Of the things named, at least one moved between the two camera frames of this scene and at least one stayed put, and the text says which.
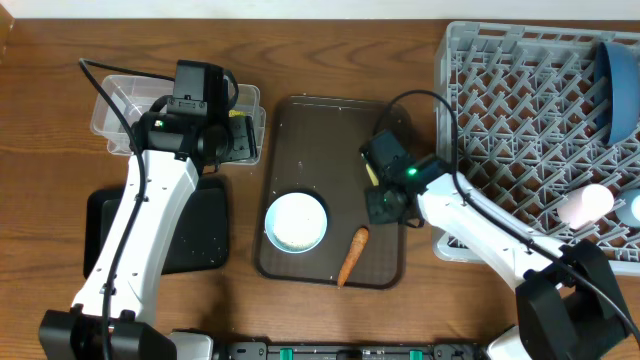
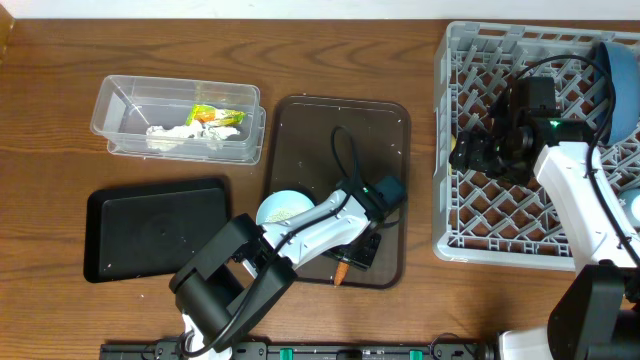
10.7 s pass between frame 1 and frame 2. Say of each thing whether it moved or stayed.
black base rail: stayed
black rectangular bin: stayed
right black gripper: moved
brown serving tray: stayed
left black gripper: moved
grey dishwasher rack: stayed
